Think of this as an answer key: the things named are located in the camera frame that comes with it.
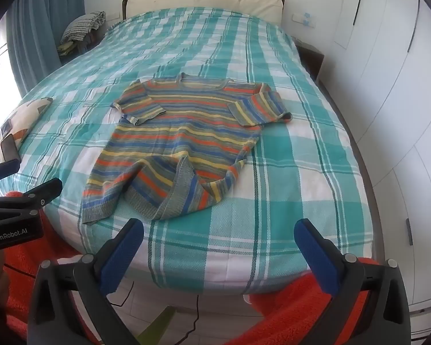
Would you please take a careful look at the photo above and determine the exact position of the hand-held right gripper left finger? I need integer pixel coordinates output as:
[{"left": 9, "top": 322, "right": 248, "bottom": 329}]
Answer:
[{"left": 28, "top": 218, "right": 144, "bottom": 345}]

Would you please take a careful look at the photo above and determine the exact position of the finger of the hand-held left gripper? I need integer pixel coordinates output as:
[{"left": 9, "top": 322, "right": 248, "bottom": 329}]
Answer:
[
  {"left": 0, "top": 178, "right": 63, "bottom": 216},
  {"left": 0, "top": 159, "right": 21, "bottom": 184}
]

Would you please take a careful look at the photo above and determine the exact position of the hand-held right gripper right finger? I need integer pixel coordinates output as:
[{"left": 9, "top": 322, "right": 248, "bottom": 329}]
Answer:
[{"left": 294, "top": 218, "right": 412, "bottom": 345}]

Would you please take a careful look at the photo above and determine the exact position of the striped knit sweater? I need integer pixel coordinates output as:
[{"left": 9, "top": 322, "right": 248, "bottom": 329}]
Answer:
[{"left": 82, "top": 73, "right": 293, "bottom": 225}]

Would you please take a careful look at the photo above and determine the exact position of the cream printed cushion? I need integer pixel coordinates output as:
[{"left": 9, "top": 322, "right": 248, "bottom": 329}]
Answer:
[{"left": 0, "top": 97, "right": 54, "bottom": 166}]

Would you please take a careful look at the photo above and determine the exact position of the green floor object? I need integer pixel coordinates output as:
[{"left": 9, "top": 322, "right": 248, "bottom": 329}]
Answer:
[{"left": 136, "top": 307, "right": 178, "bottom": 345}]

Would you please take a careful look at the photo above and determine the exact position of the teal checked blanket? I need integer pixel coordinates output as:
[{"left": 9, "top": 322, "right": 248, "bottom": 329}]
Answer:
[{"left": 0, "top": 9, "right": 376, "bottom": 295}]

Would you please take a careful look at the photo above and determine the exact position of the blue curtain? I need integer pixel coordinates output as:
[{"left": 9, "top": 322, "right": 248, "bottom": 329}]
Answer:
[{"left": 5, "top": 0, "right": 86, "bottom": 97}]

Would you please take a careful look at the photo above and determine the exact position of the checked cloth pile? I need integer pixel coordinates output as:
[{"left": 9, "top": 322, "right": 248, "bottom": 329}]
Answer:
[{"left": 60, "top": 11, "right": 106, "bottom": 44}]

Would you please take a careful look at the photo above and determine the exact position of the white wardrobe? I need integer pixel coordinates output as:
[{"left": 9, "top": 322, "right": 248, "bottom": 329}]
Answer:
[{"left": 332, "top": 0, "right": 431, "bottom": 313}]

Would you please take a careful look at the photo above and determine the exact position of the dark wooden nightstand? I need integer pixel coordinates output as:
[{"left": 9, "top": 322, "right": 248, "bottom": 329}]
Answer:
[{"left": 295, "top": 39, "right": 326, "bottom": 83}]

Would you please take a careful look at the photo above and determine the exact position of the cream padded headboard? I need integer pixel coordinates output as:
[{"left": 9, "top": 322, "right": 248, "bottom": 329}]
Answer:
[{"left": 122, "top": 0, "right": 286, "bottom": 26}]

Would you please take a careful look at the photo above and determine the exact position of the black cable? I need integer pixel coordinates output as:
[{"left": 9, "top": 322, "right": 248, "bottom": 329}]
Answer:
[{"left": 181, "top": 295, "right": 202, "bottom": 339}]

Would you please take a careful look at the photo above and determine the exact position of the dark bed frame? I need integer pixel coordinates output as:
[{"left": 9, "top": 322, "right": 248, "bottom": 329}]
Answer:
[{"left": 295, "top": 36, "right": 385, "bottom": 263}]

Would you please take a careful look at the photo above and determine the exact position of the white wall switch panel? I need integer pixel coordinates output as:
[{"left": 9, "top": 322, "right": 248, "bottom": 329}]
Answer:
[{"left": 292, "top": 12, "right": 317, "bottom": 27}]

